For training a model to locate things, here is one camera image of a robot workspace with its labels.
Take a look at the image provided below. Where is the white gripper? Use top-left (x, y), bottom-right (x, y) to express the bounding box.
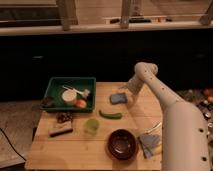
top-left (124, 79), bottom-right (142, 105)

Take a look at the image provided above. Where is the yellow banana toy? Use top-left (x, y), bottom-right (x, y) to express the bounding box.
top-left (152, 145), bottom-right (162, 155)

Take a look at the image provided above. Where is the orange fruit toy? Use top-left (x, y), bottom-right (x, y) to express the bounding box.
top-left (75, 99), bottom-right (87, 108)

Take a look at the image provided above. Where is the brown textured object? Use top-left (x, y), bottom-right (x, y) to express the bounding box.
top-left (57, 113), bottom-right (72, 123)

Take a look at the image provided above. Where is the metal fork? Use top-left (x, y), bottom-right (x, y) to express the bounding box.
top-left (144, 122), bottom-right (162, 134)

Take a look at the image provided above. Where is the green plastic tray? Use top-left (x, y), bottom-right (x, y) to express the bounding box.
top-left (41, 77), bottom-right (96, 113)

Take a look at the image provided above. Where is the blue folded cloth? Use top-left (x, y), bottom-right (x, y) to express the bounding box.
top-left (138, 134), bottom-right (161, 159)

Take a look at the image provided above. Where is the dark small cup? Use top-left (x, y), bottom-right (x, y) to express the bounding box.
top-left (41, 96), bottom-right (54, 107)

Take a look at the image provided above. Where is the grey black eraser block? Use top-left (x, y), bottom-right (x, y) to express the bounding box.
top-left (49, 121), bottom-right (73, 137)

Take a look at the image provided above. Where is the white round container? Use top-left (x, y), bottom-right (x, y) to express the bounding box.
top-left (62, 90), bottom-right (77, 105)

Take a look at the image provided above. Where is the dark red bowl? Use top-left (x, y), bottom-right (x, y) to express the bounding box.
top-left (106, 129), bottom-right (138, 160)

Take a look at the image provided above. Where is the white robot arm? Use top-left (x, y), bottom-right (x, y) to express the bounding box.
top-left (125, 62), bottom-right (211, 171)

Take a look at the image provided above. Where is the white plastic utensil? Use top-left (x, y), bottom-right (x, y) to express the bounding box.
top-left (62, 85), bottom-right (91, 99)

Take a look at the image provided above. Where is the black floor cable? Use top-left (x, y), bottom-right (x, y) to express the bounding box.
top-left (0, 127), bottom-right (27, 162)

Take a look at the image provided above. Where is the blue sponge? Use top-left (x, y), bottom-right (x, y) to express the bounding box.
top-left (109, 93), bottom-right (127, 105)

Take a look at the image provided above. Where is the green plastic cup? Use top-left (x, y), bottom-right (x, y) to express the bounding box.
top-left (85, 119), bottom-right (99, 134)

